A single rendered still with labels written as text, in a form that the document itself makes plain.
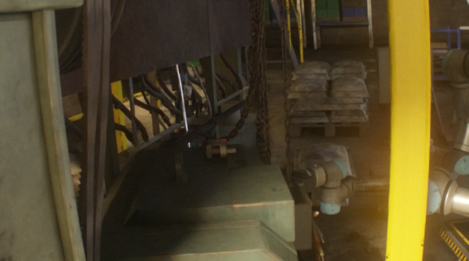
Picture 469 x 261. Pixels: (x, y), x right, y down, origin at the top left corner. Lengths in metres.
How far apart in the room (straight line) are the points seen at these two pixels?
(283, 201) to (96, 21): 0.50
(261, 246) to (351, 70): 4.70
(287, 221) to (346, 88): 4.14
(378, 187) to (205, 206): 1.03
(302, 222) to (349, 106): 3.85
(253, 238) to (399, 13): 0.65
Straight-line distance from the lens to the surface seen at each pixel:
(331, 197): 1.85
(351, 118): 5.10
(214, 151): 1.25
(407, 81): 1.25
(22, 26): 0.55
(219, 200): 0.98
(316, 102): 5.10
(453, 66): 2.09
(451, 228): 2.22
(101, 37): 0.67
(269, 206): 0.96
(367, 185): 1.90
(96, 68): 0.66
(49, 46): 0.55
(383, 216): 3.11
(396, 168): 1.30
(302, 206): 1.25
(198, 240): 0.89
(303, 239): 1.29
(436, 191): 1.63
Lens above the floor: 1.21
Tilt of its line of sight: 10 degrees down
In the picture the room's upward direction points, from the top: 4 degrees counter-clockwise
